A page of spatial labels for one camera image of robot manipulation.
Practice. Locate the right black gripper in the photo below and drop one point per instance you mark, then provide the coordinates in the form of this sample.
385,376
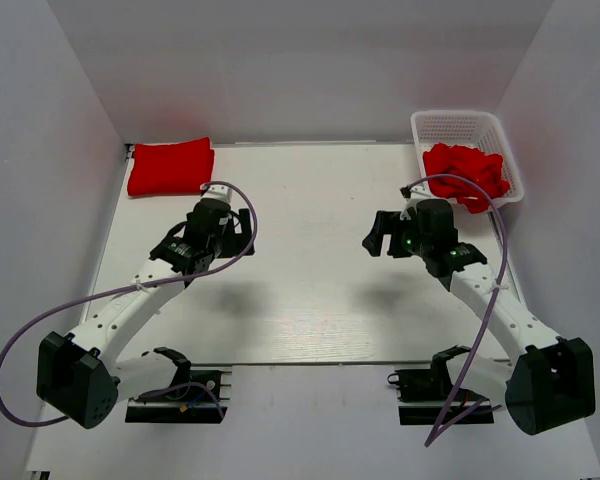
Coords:
384,224

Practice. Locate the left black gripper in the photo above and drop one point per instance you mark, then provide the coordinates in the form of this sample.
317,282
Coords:
238,242

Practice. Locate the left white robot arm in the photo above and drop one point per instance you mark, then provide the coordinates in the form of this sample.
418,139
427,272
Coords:
81,373

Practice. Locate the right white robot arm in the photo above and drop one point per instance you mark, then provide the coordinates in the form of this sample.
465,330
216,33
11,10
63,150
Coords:
548,380

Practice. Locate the crumpled red shirts in basket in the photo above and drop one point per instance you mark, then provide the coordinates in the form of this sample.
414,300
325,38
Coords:
485,170

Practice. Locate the folded red t-shirt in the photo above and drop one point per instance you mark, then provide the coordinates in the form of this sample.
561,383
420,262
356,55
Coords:
171,169

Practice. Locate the white plastic basket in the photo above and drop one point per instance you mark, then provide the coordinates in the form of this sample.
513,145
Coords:
472,129

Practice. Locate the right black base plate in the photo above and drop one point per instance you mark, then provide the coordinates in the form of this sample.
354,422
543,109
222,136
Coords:
422,392

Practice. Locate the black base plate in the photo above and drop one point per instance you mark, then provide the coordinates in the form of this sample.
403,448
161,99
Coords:
422,392
162,386

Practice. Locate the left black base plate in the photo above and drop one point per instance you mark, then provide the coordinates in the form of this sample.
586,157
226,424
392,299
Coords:
162,386

